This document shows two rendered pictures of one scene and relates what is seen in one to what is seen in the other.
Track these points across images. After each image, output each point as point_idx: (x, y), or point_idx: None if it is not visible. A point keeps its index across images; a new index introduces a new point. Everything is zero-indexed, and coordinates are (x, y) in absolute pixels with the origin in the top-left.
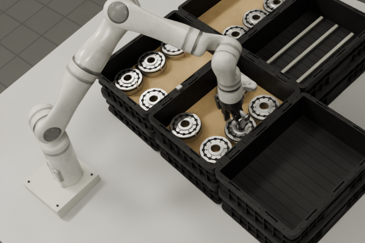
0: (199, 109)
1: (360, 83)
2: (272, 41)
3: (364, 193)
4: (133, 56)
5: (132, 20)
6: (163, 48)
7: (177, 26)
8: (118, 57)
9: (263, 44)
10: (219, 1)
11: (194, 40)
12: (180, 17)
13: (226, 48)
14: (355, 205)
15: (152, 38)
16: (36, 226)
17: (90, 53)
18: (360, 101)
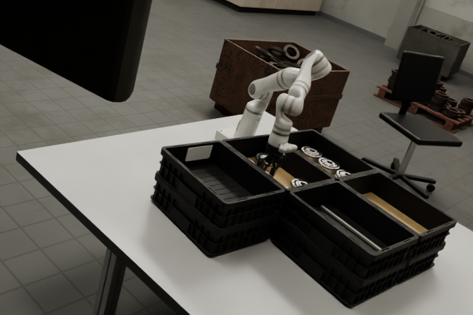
0: (284, 174)
1: (325, 294)
2: (358, 225)
3: (200, 251)
4: (332, 156)
5: (305, 60)
6: (342, 170)
7: (304, 76)
8: (326, 142)
9: (352, 215)
10: (405, 215)
11: (295, 84)
12: None
13: (291, 96)
14: (191, 243)
15: (350, 163)
16: (210, 130)
17: (292, 69)
18: (302, 287)
